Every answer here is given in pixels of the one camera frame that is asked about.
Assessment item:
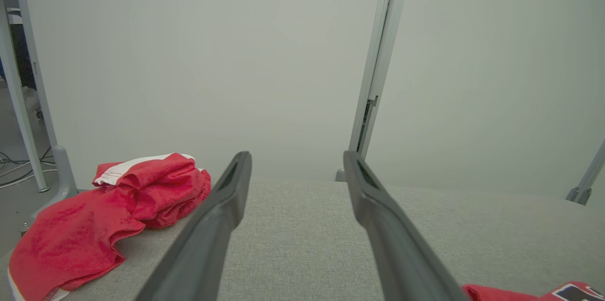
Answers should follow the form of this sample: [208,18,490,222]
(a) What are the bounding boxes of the grey partition joint post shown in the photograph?
[335,0,413,182]

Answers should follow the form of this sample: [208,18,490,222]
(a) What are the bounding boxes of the tangled floor cables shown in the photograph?
[0,147,57,190]

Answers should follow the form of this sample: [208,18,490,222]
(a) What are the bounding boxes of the red shorts with logo patch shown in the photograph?
[461,281,605,301]

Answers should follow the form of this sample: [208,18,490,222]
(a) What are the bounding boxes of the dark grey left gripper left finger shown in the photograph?
[135,151,252,301]

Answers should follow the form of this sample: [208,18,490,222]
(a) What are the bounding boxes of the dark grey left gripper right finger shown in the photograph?
[343,151,468,301]

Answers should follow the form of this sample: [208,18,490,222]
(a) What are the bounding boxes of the red shorts with white stripe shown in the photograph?
[7,152,212,301]

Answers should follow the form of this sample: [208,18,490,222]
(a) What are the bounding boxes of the white partition panel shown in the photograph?
[366,0,605,200]
[12,0,393,193]

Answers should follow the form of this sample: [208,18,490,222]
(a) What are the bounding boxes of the grey metal partition brace leg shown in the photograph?
[566,140,605,206]

